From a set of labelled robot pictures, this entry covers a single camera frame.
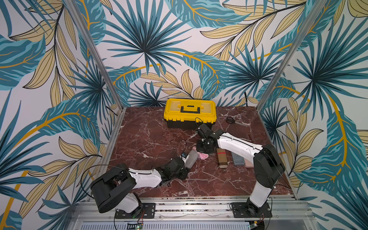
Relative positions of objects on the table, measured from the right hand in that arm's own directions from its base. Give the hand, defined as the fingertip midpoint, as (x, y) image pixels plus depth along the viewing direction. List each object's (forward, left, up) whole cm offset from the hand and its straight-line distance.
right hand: (198, 149), depth 89 cm
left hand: (-10, +9, -6) cm, 14 cm away
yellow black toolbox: (+21, +5, +10) cm, 24 cm away
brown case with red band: (-5, -15, -4) cm, 16 cm away
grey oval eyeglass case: (-4, +3, -1) cm, 5 cm away
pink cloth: (-4, -2, 0) cm, 5 cm away
